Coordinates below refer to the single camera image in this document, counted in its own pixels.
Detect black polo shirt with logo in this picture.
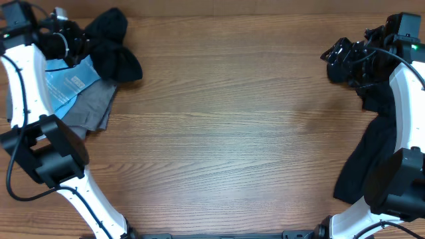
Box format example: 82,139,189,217
84,8,143,83

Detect plain black t-shirt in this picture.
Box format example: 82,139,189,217
333,80,396,204

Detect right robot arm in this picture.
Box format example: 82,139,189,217
311,23,424,238

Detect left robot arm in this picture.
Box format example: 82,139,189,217
1,1,143,238

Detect folded light blue garment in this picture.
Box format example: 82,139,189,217
45,56,100,119

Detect brown cardboard barrier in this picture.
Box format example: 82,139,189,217
29,0,424,19

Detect folded grey garment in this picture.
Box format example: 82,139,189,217
6,78,119,140

